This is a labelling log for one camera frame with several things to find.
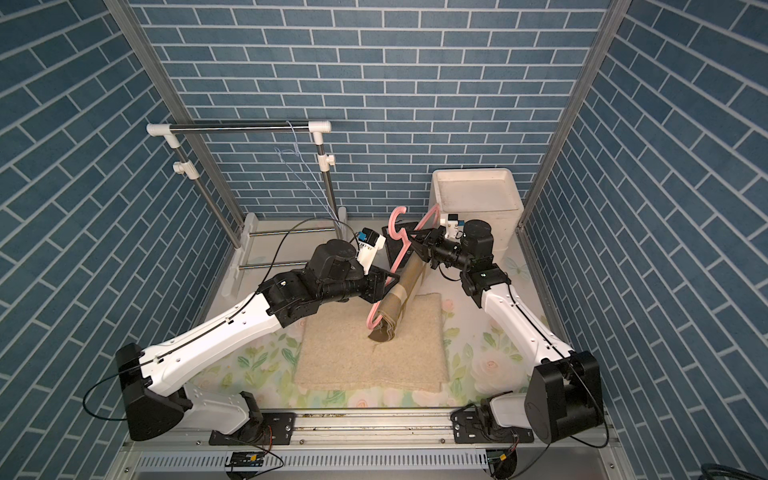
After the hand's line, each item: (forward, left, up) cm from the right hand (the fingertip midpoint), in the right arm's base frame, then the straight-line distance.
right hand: (409, 236), depth 73 cm
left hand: (-11, +1, -2) cm, 12 cm away
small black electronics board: (-45, +36, -35) cm, 68 cm away
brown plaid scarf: (-4, 0, -9) cm, 10 cm away
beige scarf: (-18, +19, -31) cm, 40 cm away
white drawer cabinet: (+28, -25, -9) cm, 39 cm away
